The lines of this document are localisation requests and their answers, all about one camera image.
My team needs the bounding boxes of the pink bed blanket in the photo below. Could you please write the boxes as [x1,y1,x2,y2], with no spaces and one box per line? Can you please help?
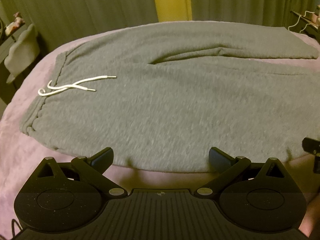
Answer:
[1,31,319,238]

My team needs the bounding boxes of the grey-green curtain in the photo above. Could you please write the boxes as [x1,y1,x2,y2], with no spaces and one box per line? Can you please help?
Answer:
[1,0,319,53]

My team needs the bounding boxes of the grey desk with clutter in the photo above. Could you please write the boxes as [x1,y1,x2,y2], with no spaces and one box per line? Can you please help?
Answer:
[1,12,25,105]

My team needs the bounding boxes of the yellow curtain strip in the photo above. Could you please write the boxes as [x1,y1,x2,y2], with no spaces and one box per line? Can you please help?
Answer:
[155,0,193,22]

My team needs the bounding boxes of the white drawstring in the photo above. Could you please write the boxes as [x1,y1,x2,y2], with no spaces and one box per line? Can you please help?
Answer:
[37,75,117,97]

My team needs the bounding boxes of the grey sweatpants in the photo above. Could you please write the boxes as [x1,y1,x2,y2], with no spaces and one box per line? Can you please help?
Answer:
[20,22,319,172]

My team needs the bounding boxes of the grey chair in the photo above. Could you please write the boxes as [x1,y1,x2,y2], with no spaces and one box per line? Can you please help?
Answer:
[4,24,40,84]

